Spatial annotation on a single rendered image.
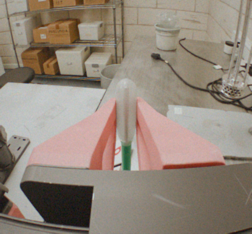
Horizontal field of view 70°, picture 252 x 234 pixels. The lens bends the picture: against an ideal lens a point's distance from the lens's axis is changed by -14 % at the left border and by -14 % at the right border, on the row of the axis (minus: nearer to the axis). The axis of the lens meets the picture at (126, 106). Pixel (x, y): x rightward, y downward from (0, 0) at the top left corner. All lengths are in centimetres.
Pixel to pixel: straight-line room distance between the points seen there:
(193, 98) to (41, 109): 52
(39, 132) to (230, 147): 54
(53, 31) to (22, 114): 183
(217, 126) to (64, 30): 206
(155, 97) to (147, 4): 189
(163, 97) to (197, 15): 190
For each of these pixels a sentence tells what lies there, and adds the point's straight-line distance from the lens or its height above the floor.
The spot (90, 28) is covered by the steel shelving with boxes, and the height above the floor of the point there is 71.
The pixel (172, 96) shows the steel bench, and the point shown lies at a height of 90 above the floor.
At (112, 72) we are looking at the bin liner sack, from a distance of 210.
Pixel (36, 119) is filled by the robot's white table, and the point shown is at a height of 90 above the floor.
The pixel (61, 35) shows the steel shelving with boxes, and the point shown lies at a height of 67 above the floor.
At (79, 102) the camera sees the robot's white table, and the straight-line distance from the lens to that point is 71.
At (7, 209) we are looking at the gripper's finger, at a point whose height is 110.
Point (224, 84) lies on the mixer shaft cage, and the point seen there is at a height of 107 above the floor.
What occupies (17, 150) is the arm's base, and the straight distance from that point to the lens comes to 60.
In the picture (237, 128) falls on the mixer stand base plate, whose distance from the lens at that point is 65.
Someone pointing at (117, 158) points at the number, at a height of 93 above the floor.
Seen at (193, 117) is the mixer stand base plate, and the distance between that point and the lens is 64.
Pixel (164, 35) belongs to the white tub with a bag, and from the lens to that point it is 109.
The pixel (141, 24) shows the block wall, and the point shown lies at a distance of 256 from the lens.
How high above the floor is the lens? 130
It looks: 37 degrees down
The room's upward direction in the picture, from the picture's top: 1 degrees counter-clockwise
